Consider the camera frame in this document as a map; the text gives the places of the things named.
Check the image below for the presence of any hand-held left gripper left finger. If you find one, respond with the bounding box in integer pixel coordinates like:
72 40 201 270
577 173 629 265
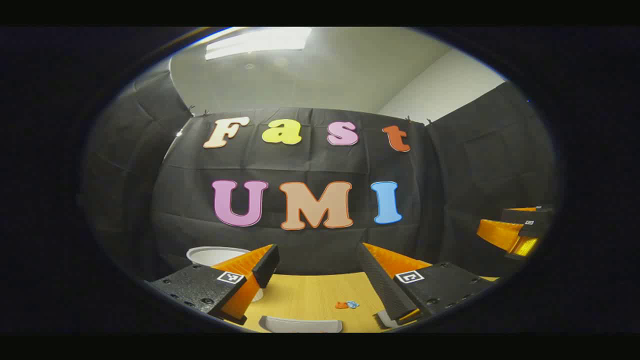
145 243 281 326

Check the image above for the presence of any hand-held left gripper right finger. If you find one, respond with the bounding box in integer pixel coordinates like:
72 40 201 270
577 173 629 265
356 242 501 331

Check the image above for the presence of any white ribbed garbage bin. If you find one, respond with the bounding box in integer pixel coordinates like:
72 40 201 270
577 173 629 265
186 246 264 303

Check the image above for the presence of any grey plastic dustpan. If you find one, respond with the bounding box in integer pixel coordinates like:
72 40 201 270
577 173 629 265
258 315 344 334

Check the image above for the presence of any wooden desktop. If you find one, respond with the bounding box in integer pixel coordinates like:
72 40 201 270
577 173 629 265
240 272 501 333

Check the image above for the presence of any ceiling light panel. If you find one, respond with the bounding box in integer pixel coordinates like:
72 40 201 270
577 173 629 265
204 27 313 62

